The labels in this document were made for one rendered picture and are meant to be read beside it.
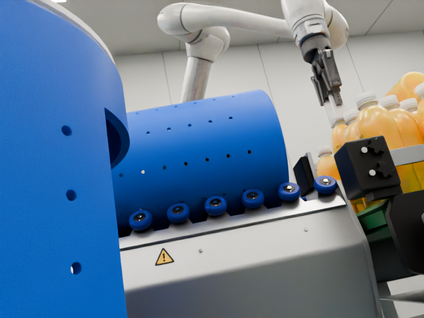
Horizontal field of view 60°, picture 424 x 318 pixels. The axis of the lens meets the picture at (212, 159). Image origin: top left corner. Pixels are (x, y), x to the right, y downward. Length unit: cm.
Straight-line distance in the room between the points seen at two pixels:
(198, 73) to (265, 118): 81
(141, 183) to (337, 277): 40
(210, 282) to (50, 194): 49
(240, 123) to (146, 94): 340
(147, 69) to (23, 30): 401
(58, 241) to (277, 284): 52
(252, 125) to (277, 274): 29
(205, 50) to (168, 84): 267
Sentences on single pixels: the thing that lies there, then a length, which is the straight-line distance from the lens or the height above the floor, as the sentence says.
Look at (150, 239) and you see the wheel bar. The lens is 71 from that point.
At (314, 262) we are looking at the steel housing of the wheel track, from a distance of 70.
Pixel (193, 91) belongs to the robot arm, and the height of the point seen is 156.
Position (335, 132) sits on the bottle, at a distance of 93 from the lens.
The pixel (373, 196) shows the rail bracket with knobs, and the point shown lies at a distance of 66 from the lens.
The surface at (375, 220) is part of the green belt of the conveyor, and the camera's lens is 72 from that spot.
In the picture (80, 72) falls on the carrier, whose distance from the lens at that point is 28.
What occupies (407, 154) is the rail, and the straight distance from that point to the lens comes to 73.
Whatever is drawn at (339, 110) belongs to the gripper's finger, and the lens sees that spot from 94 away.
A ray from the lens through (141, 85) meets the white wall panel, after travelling 417.
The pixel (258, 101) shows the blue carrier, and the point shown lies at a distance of 78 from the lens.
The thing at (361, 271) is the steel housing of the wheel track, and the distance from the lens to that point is 74.
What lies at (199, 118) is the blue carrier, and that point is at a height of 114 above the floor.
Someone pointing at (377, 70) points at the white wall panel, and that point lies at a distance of 507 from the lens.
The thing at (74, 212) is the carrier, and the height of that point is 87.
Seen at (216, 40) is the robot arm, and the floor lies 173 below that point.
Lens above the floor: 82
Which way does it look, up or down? 18 degrees up
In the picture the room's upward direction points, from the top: 12 degrees counter-clockwise
